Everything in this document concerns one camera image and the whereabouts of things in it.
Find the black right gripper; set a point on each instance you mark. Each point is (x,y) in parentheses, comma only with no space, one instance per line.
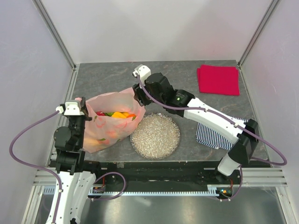
(139,95)

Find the orange tangerine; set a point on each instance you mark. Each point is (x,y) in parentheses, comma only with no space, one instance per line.
(131,115)

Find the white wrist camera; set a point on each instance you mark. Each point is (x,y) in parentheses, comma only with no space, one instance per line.
(70,108)
(142,71)

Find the blue white striped cloth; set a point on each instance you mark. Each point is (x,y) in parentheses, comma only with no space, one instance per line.
(223,134)

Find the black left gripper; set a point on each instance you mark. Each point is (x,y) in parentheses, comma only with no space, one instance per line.
(83,108)

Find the pink plastic bag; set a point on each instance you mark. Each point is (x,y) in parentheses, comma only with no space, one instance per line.
(104,131)

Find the red dragon fruit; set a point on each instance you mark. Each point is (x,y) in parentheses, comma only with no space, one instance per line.
(99,113)

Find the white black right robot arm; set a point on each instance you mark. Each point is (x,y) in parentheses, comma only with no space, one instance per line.
(241,134)

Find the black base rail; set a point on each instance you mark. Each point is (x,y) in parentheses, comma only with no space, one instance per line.
(162,176)

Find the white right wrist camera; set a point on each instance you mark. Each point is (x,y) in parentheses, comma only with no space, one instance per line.
(142,71)

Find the red cloth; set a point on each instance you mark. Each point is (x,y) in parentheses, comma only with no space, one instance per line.
(222,80)

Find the round speckled plate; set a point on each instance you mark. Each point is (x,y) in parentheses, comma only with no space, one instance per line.
(156,137)

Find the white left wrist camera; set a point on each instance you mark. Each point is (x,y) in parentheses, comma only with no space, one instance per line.
(70,108)

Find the grey slotted cable duct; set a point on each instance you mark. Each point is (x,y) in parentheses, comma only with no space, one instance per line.
(212,191)

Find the yellow bell pepper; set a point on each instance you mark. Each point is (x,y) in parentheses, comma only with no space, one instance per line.
(121,115)

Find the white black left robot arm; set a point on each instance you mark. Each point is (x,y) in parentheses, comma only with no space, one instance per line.
(76,175)

